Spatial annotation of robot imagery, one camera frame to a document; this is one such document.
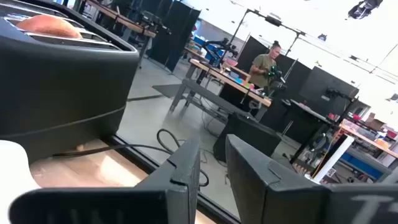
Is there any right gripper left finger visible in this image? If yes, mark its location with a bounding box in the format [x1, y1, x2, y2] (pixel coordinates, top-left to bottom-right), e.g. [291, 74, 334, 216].
[8, 138, 201, 224]

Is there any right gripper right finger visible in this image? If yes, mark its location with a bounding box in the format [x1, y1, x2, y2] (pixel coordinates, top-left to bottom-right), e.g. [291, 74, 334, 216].
[225, 134, 398, 224]

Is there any white plastic bin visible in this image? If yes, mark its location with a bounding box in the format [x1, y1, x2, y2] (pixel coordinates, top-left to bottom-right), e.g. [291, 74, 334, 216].
[0, 139, 42, 224]

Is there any brown bagel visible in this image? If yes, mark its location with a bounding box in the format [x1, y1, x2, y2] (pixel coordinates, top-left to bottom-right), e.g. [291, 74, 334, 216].
[15, 14, 83, 40]

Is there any black floor box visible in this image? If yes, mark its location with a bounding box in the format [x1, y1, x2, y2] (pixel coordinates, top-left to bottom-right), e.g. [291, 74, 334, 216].
[213, 112, 282, 163]

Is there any cluttered wood-top workbench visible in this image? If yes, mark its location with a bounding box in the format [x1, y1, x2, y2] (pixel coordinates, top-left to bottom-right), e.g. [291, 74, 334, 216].
[338, 119, 398, 181]

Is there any person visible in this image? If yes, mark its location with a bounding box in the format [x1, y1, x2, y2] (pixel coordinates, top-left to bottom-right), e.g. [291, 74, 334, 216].
[248, 40, 283, 90]

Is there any black partition panel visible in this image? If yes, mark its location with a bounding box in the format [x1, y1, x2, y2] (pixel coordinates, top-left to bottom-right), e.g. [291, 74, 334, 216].
[235, 35, 313, 103]
[146, 0, 201, 73]

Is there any black four-slot toaster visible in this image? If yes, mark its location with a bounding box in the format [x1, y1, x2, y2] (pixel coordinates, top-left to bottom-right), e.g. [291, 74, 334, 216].
[0, 0, 140, 163]

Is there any black toaster power cable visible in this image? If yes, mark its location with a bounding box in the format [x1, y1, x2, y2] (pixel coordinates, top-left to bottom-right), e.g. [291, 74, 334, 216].
[52, 128, 210, 188]

